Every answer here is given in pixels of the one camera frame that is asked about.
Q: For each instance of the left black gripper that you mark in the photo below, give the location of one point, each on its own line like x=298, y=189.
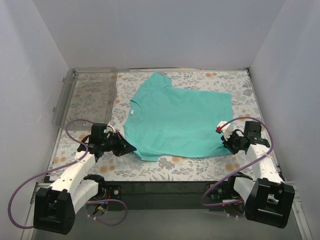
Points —
x=120, y=146

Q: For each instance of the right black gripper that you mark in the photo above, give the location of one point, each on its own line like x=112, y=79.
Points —
x=231, y=143

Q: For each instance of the teal t shirt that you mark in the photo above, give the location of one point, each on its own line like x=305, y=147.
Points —
x=169, y=121

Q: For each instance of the clear plastic bin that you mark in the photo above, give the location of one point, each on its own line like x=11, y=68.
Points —
x=88, y=93

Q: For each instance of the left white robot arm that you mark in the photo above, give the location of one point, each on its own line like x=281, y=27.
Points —
x=75, y=178

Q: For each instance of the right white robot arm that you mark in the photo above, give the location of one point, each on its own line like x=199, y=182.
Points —
x=268, y=199

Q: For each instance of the floral table mat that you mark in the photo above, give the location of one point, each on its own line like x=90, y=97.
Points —
x=167, y=168

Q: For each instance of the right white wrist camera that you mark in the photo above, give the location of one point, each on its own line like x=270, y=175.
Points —
x=225, y=128

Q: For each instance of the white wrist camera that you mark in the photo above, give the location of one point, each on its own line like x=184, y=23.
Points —
x=111, y=127
x=225, y=128

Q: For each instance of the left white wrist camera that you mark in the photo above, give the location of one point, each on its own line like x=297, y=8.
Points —
x=111, y=127

